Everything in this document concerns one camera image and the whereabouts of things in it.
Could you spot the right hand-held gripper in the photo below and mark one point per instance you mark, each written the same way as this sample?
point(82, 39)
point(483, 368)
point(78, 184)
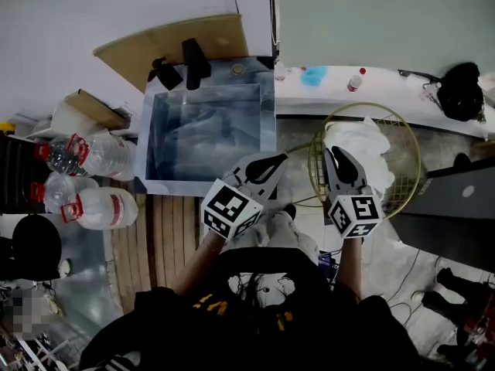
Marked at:
point(356, 215)

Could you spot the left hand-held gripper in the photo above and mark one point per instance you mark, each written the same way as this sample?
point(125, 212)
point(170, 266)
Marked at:
point(228, 207)

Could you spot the white cloth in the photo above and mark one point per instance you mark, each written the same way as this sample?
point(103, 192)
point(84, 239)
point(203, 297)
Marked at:
point(381, 180)
point(359, 141)

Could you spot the person's right forearm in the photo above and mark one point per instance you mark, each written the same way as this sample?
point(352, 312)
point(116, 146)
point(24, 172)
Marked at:
point(350, 269)

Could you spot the person's left forearm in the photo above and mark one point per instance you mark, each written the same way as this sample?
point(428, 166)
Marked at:
point(197, 265)

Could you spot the long cardboard box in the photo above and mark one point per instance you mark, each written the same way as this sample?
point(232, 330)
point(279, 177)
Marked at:
point(96, 108)

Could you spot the white open box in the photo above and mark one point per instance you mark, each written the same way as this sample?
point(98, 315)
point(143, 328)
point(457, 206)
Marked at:
point(65, 124)

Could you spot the person's black shoe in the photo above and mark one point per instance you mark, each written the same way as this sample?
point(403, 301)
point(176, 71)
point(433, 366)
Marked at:
point(290, 212)

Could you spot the person's light trousers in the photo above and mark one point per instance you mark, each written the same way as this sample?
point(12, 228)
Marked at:
point(278, 234)

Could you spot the grey square sink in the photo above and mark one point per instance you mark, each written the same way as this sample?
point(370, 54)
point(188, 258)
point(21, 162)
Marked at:
point(201, 130)

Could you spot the small bottle with red label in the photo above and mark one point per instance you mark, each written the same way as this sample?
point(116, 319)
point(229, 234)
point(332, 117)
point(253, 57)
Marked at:
point(354, 84)

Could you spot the white window ledge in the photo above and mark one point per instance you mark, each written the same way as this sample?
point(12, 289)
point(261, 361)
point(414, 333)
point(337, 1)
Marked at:
point(386, 91)

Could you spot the blue cloth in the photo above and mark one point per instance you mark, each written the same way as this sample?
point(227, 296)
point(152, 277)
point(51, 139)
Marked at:
point(314, 76)

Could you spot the dark grey desk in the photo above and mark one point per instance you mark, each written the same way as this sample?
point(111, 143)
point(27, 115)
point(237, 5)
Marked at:
point(444, 215)

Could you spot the small clear bottle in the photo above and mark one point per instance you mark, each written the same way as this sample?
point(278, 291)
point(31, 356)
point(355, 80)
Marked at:
point(280, 72)

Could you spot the wooden slat pallet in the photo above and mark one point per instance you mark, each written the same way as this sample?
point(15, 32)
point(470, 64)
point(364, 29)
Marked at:
point(154, 246)

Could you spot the tall black bottle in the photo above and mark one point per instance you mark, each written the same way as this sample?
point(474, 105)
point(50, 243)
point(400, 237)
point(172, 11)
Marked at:
point(195, 64)

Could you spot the black pump bottle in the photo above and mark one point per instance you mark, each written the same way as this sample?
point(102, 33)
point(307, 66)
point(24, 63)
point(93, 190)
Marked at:
point(168, 75)

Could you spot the black bag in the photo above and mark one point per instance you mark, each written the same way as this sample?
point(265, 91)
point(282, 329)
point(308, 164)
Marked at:
point(460, 91)

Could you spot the large plastic water bottle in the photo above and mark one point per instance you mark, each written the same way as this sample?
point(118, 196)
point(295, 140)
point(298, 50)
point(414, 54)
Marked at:
point(65, 191)
point(110, 157)
point(108, 209)

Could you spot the person's black shirt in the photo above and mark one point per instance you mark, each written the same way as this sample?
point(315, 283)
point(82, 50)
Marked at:
point(232, 334)

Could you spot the pale roller blind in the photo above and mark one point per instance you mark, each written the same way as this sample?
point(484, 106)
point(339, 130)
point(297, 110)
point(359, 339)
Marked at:
point(386, 18)

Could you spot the large cardboard sheet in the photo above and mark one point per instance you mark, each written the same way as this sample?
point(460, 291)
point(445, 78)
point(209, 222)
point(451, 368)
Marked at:
point(154, 41)

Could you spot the ridged clear water bottle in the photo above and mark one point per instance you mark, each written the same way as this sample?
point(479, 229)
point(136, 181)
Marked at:
point(63, 158)

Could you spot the black round stool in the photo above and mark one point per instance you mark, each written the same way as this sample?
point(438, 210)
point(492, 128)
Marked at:
point(36, 246)

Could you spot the yellow container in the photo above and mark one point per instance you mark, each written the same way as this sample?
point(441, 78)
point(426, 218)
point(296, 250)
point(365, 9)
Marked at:
point(7, 128)

